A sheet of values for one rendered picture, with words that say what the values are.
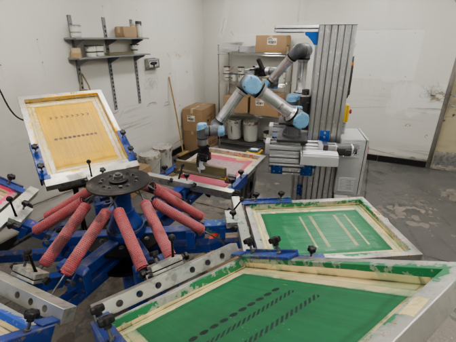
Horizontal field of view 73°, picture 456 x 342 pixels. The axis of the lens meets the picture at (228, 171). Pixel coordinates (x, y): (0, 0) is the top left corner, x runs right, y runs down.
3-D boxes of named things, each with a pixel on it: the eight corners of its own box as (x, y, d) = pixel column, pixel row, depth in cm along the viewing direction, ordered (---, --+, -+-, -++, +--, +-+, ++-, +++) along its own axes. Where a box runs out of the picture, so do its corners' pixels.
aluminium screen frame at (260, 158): (207, 150, 295) (207, 146, 293) (265, 159, 273) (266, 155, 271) (158, 182, 229) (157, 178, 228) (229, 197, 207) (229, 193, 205)
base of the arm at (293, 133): (301, 133, 239) (302, 121, 235) (302, 139, 226) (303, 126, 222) (281, 132, 242) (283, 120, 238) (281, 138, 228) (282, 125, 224)
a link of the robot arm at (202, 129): (208, 124, 207) (195, 125, 207) (208, 140, 212) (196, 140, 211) (207, 121, 214) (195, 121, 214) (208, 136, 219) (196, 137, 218)
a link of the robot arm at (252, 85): (307, 114, 222) (247, 69, 206) (314, 119, 208) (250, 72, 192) (296, 127, 225) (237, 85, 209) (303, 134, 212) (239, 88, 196)
